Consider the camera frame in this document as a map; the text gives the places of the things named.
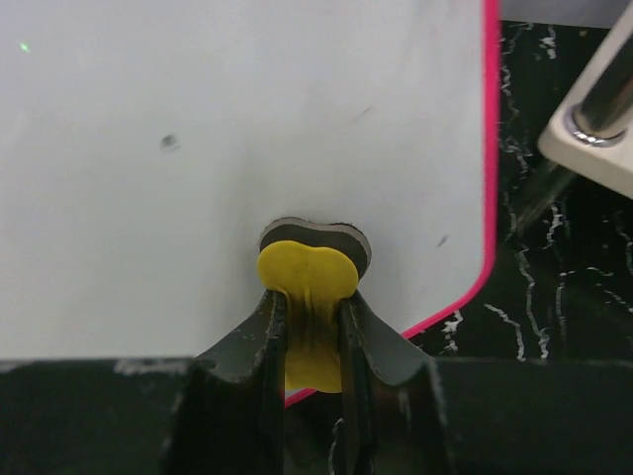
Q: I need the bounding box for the white two-tier shelf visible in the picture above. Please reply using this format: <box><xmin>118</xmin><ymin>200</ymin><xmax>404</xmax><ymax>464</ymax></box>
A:
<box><xmin>538</xmin><ymin>5</ymin><xmax>633</xmax><ymax>198</ymax></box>

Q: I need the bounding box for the pink framed whiteboard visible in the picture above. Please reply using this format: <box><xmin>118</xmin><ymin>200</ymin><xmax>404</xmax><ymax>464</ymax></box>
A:
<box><xmin>1</xmin><ymin>1</ymin><xmax>499</xmax><ymax>370</ymax></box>

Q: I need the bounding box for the yellow whiteboard eraser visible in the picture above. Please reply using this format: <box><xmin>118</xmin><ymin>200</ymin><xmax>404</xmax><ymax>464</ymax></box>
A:
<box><xmin>257</xmin><ymin>217</ymin><xmax>372</xmax><ymax>393</ymax></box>

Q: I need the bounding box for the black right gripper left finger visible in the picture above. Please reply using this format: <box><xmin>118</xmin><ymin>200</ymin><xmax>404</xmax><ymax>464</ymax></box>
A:
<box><xmin>165</xmin><ymin>291</ymin><xmax>286</xmax><ymax>474</ymax></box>

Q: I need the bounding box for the black marble pattern mat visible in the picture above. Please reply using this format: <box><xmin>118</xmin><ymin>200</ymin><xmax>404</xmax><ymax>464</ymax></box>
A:
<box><xmin>281</xmin><ymin>19</ymin><xmax>633</xmax><ymax>475</ymax></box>

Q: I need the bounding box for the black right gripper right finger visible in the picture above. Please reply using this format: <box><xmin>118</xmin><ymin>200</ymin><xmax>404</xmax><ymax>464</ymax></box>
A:
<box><xmin>338</xmin><ymin>292</ymin><xmax>455</xmax><ymax>474</ymax></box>

